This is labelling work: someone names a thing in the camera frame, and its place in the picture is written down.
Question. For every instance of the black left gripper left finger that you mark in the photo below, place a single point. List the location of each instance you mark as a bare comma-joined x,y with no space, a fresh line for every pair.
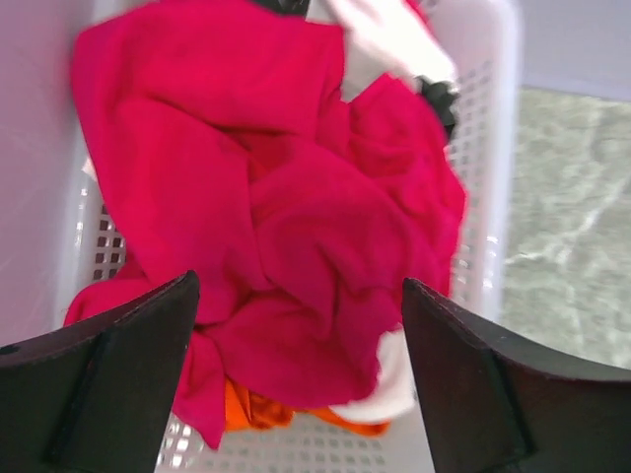
96,395

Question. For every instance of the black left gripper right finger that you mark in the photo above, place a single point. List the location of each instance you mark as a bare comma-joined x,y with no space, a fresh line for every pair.
495,401

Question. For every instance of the red t-shirt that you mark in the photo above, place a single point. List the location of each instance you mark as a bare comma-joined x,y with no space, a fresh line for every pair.
222,145

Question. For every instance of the orange t-shirt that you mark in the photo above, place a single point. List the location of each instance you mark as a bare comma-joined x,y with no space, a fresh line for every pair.
246,410

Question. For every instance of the white plastic laundry basket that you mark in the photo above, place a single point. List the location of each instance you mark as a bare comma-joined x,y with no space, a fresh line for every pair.
56,238

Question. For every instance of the white and black t-shirt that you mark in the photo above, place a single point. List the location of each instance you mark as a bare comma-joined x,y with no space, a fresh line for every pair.
385,37

